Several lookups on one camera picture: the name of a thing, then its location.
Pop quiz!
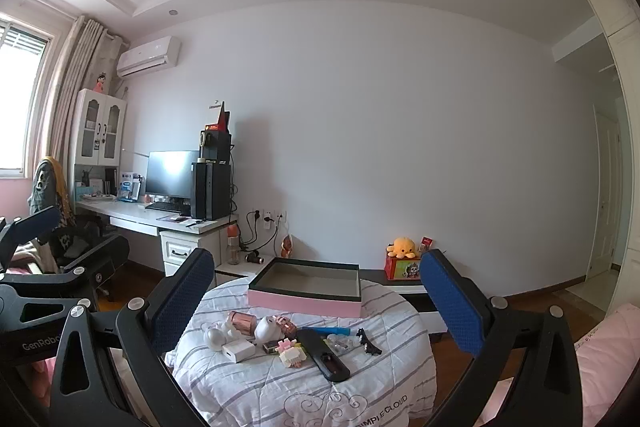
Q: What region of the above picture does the black office chair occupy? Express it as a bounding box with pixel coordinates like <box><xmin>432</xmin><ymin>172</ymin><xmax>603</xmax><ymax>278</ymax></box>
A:
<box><xmin>27</xmin><ymin>157</ymin><xmax>132</xmax><ymax>303</ymax></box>

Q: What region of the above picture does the window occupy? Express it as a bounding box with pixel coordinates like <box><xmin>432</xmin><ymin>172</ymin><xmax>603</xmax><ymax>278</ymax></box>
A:
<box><xmin>0</xmin><ymin>13</ymin><xmax>55</xmax><ymax>178</ymax></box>

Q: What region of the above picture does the white air conditioner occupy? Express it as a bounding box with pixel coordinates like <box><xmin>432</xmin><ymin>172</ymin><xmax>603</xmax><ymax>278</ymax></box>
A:
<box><xmin>116</xmin><ymin>36</ymin><xmax>182</xmax><ymax>78</ymax></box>

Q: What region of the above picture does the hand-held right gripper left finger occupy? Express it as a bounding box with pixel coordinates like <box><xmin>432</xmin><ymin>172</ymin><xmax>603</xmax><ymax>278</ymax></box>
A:
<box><xmin>47</xmin><ymin>248</ymin><xmax>217</xmax><ymax>427</ymax></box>

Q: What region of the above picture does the black computer monitor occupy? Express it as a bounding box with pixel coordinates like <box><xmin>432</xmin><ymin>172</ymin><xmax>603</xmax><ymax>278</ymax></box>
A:
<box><xmin>145</xmin><ymin>150</ymin><xmax>200</xmax><ymax>200</ymax></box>

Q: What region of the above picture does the yellow octopus plush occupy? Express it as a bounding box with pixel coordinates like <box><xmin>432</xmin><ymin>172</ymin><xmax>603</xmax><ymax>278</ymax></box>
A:
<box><xmin>386</xmin><ymin>237</ymin><xmax>422</xmax><ymax>259</ymax></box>

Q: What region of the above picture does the red printed box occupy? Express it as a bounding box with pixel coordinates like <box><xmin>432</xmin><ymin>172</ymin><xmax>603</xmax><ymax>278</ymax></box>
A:
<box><xmin>384</xmin><ymin>254</ymin><xmax>423</xmax><ymax>281</ymax></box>

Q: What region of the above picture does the clear plastic item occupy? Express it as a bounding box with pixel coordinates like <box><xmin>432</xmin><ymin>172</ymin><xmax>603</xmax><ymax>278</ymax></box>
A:
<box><xmin>327</xmin><ymin>334</ymin><xmax>358</xmax><ymax>353</ymax></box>

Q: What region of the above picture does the white wardrobe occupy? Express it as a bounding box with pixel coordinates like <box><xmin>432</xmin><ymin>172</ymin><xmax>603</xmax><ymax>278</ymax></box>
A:
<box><xmin>567</xmin><ymin>0</ymin><xmax>640</xmax><ymax>338</ymax></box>

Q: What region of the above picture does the white nightstand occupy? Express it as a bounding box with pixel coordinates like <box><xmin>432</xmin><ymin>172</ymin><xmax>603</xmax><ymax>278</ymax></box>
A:
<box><xmin>214</xmin><ymin>252</ymin><xmax>276</xmax><ymax>288</ymax></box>

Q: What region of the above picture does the white desk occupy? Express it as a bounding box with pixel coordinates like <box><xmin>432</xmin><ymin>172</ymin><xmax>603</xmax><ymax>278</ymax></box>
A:
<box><xmin>75</xmin><ymin>197</ymin><xmax>238</xmax><ymax>278</ymax></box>

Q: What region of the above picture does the rose gold box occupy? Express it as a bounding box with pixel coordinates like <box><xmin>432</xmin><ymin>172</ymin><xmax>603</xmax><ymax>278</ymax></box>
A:
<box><xmin>227</xmin><ymin>311</ymin><xmax>258</xmax><ymax>337</ymax></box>

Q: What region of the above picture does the blue desk box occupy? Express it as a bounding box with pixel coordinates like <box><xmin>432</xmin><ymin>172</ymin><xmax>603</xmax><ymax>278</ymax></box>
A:
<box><xmin>117</xmin><ymin>172</ymin><xmax>142</xmax><ymax>202</ymax></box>

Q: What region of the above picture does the white hutch cabinet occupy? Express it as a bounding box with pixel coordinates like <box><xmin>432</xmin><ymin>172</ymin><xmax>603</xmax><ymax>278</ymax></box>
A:
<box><xmin>72</xmin><ymin>88</ymin><xmax>128</xmax><ymax>200</ymax></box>

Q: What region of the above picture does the pink storage box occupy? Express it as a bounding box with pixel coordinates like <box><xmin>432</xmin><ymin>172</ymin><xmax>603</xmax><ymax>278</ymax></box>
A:
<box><xmin>247</xmin><ymin>257</ymin><xmax>363</xmax><ymax>319</ymax></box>

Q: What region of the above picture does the white charger adapter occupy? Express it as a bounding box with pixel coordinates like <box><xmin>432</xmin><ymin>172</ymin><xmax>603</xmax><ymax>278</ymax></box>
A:
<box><xmin>221</xmin><ymin>339</ymin><xmax>256</xmax><ymax>364</ymax></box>

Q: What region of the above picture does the red and black box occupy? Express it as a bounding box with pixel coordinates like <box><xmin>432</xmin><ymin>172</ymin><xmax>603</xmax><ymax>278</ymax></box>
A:
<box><xmin>204</xmin><ymin>102</ymin><xmax>232</xmax><ymax>131</ymax></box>

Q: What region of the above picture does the black computer tower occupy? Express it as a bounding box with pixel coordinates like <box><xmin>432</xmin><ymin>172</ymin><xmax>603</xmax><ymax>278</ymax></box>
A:
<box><xmin>191</xmin><ymin>161</ymin><xmax>232</xmax><ymax>222</ymax></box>

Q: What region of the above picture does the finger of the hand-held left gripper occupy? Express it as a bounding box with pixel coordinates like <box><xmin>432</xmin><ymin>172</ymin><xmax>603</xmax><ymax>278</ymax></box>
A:
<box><xmin>0</xmin><ymin>267</ymin><xmax>88</xmax><ymax>293</ymax></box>
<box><xmin>0</xmin><ymin>205</ymin><xmax>62</xmax><ymax>268</ymax></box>

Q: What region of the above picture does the black power cable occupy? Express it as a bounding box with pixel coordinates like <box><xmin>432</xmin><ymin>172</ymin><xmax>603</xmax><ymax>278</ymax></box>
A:
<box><xmin>239</xmin><ymin>212</ymin><xmax>266</xmax><ymax>253</ymax></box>

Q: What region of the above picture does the white door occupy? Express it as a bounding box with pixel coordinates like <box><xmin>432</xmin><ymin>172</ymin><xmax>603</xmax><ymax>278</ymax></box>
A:
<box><xmin>587</xmin><ymin>104</ymin><xmax>623</xmax><ymax>280</ymax></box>

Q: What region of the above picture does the pink blanket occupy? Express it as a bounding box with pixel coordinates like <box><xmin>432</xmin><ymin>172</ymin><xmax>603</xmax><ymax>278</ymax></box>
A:
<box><xmin>470</xmin><ymin>302</ymin><xmax>640</xmax><ymax>427</ymax></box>

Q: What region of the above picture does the black equipment box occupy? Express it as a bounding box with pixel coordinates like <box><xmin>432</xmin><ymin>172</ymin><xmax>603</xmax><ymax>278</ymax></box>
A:
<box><xmin>199</xmin><ymin>129</ymin><xmax>233</xmax><ymax>162</ymax></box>

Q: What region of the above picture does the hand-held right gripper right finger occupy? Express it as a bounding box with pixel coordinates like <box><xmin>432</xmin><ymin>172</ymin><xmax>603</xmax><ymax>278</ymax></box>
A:
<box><xmin>418</xmin><ymin>249</ymin><xmax>583</xmax><ymax>427</ymax></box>

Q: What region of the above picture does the beige curtain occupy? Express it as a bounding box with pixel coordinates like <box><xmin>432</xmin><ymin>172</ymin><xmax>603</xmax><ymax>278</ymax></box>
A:
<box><xmin>30</xmin><ymin>18</ymin><xmax>123</xmax><ymax>188</ymax></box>

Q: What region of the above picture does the black handheld device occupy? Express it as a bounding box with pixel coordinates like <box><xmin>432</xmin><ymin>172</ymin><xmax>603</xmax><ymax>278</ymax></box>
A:
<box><xmin>296</xmin><ymin>329</ymin><xmax>351</xmax><ymax>383</ymax></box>

